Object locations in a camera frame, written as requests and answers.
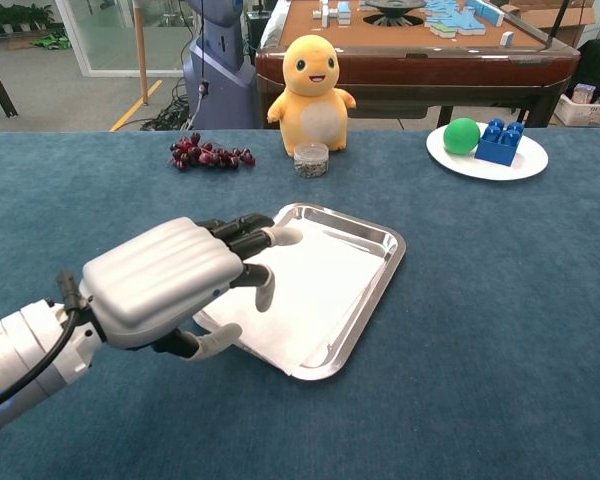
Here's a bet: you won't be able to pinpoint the dark red grape bunch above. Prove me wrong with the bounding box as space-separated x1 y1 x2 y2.
168 132 257 171

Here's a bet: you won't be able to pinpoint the brown cardboard box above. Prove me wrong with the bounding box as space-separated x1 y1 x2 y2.
499 0 596 49

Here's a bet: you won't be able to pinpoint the white framed glass partition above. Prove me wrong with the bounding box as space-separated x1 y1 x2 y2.
54 0 191 79

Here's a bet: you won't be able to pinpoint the green ball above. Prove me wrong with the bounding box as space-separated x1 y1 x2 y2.
442 117 482 156

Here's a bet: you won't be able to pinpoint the wooden pole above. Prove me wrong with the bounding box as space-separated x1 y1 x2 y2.
132 0 151 106

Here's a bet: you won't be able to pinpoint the blue mahjong tile pile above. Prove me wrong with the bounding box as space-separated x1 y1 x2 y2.
424 0 506 39

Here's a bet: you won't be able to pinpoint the green cloth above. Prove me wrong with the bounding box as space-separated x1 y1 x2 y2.
32 30 74 50

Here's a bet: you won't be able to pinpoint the silver metal tray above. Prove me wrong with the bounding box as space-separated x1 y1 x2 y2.
192 202 408 382

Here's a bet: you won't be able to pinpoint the green potted plants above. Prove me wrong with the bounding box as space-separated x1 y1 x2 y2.
0 3 56 36

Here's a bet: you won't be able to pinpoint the brown mahjong table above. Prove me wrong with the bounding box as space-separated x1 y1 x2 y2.
254 0 581 131

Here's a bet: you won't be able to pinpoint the blue building block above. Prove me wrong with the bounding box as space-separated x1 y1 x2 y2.
474 118 525 167

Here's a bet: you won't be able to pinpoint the yellow plush toy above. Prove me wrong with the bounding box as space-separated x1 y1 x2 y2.
266 34 357 156

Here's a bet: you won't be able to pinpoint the white round plate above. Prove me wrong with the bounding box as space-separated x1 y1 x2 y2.
425 122 550 182

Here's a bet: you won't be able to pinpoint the white plastic crate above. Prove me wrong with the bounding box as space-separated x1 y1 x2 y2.
553 82 600 127

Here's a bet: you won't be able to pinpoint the black cable bundle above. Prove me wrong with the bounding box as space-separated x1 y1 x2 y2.
139 74 201 132

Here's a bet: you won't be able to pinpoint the blue grey machine base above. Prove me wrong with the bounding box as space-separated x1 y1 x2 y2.
182 0 259 131

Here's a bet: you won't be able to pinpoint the blue felt table cover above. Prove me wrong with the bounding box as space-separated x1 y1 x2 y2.
0 128 600 480

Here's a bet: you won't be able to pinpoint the small clear plastic jar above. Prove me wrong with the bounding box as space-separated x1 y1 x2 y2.
293 142 330 179

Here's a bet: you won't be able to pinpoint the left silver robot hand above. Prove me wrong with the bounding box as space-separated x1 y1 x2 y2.
54 213 304 362

